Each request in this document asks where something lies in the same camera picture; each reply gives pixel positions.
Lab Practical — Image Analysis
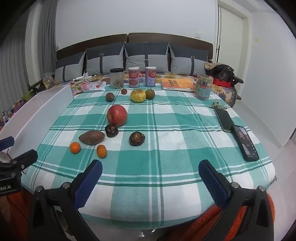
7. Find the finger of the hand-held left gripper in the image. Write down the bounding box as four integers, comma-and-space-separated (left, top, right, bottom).
0, 137, 15, 151
8, 149, 38, 173

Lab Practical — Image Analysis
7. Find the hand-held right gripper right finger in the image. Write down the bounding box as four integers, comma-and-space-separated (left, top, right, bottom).
162, 159, 277, 241

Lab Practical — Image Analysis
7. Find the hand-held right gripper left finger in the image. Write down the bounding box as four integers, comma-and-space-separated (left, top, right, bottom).
29, 159, 103, 241

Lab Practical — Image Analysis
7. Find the brown sweet potato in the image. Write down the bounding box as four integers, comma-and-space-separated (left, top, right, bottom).
79, 130, 105, 146

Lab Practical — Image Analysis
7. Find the dark avocado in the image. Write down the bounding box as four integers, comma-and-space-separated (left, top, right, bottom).
105, 124, 119, 138

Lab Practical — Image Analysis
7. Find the dark brown round fruit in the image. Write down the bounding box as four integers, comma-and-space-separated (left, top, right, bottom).
129, 132, 146, 146

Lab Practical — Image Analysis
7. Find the red apple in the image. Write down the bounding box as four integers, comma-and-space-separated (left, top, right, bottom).
107, 105, 128, 127

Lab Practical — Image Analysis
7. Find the orange fluffy cloth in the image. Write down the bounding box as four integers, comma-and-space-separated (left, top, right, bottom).
176, 192, 275, 241

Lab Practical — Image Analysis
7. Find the white board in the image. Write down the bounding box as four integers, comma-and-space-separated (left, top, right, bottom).
0, 84, 75, 186

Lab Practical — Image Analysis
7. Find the smartphone with lit screen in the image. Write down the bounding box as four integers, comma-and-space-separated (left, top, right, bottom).
232, 125, 259, 162

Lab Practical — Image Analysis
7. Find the green plaid tablecloth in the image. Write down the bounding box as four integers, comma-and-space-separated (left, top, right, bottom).
22, 88, 277, 230

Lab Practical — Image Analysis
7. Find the dark wooden chair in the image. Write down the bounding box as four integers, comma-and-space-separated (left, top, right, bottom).
28, 80, 44, 94

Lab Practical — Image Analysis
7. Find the plastic snack jar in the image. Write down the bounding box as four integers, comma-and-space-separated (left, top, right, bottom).
43, 72, 55, 90

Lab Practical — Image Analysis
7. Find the bunch of keys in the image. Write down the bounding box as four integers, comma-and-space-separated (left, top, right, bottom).
210, 99, 228, 109

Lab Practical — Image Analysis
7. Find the grey curtain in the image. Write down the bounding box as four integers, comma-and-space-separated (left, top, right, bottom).
0, 0, 57, 105

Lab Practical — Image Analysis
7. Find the pink packet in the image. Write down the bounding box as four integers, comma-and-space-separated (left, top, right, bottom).
79, 82, 94, 93

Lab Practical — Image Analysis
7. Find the grey cushion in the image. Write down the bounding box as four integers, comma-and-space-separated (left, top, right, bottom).
124, 42, 170, 73
169, 44, 209, 76
54, 51, 86, 84
86, 42, 125, 77

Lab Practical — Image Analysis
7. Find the pale printed tin can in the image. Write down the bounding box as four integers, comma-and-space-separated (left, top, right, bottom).
195, 74, 213, 100

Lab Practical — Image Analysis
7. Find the white packet with red print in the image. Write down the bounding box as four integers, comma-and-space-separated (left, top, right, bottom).
89, 81, 107, 91

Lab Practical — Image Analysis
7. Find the red box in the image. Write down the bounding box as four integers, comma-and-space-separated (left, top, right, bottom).
213, 78, 232, 87

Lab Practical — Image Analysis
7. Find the orange book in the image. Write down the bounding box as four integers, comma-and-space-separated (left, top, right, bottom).
161, 77, 196, 92

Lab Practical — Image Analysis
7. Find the clear jar with black lid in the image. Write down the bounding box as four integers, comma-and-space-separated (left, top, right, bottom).
110, 68, 124, 89

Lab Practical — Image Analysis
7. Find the dark bag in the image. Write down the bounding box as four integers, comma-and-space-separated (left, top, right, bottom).
205, 62, 244, 87

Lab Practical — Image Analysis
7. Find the purple printed can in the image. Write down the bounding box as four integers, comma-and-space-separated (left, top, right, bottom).
145, 66, 157, 87
129, 67, 140, 88

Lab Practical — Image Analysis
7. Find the brown headboard panel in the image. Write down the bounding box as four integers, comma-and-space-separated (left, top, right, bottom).
56, 34, 128, 62
128, 33, 213, 63

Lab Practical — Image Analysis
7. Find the white door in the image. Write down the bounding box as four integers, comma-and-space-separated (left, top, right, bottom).
217, 0, 249, 67

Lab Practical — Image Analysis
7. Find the white charger with cable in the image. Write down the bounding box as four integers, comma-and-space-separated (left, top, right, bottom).
70, 69, 110, 82

